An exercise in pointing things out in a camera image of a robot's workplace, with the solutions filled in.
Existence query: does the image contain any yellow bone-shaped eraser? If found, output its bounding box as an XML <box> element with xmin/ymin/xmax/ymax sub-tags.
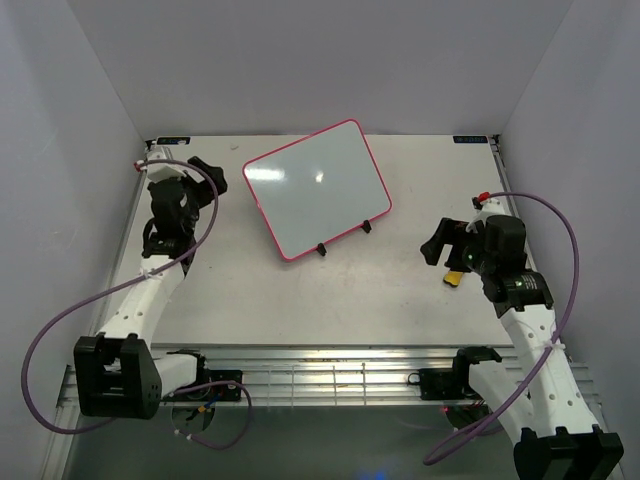
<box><xmin>443</xmin><ymin>270</ymin><xmax>465</xmax><ymax>288</ymax></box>

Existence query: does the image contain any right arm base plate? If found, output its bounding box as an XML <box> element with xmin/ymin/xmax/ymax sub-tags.
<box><xmin>407</xmin><ymin>368</ymin><xmax>480</xmax><ymax>401</ymax></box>

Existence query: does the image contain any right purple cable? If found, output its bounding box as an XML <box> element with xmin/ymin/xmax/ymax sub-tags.
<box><xmin>422</xmin><ymin>192</ymin><xmax>581</xmax><ymax>466</ymax></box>

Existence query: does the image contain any pink framed whiteboard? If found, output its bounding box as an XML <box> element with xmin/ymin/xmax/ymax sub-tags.
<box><xmin>242</xmin><ymin>119</ymin><xmax>393</xmax><ymax>262</ymax></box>

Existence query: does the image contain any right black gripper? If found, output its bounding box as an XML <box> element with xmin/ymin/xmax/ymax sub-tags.
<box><xmin>419</xmin><ymin>217</ymin><xmax>495</xmax><ymax>276</ymax></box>

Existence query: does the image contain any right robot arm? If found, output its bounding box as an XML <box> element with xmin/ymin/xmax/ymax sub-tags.
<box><xmin>420</xmin><ymin>214</ymin><xmax>624</xmax><ymax>479</ymax></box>

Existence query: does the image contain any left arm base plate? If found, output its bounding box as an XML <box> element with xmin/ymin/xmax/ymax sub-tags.
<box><xmin>193</xmin><ymin>368</ymin><xmax>243</xmax><ymax>403</ymax></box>

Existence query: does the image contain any aluminium frame rail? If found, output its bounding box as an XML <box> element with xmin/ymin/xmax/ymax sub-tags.
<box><xmin>55</xmin><ymin>344</ymin><xmax>601</xmax><ymax>409</ymax></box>

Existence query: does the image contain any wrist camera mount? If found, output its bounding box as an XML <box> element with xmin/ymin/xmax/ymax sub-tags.
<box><xmin>466</xmin><ymin>192</ymin><xmax>509</xmax><ymax>233</ymax></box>
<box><xmin>134</xmin><ymin>146</ymin><xmax>185</xmax><ymax>183</ymax></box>

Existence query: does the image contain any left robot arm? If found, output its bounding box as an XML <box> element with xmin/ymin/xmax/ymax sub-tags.
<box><xmin>73</xmin><ymin>156</ymin><xmax>228</xmax><ymax>419</ymax></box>

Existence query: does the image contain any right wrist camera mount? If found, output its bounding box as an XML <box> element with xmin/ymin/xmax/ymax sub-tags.
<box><xmin>466</xmin><ymin>192</ymin><xmax>509</xmax><ymax>233</ymax></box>

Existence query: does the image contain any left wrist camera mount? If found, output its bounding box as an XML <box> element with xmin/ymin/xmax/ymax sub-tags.
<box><xmin>134</xmin><ymin>146</ymin><xmax>185</xmax><ymax>183</ymax></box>

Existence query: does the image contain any wire whiteboard stand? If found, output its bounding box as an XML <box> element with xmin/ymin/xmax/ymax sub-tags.
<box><xmin>316</xmin><ymin>218</ymin><xmax>375</xmax><ymax>258</ymax></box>

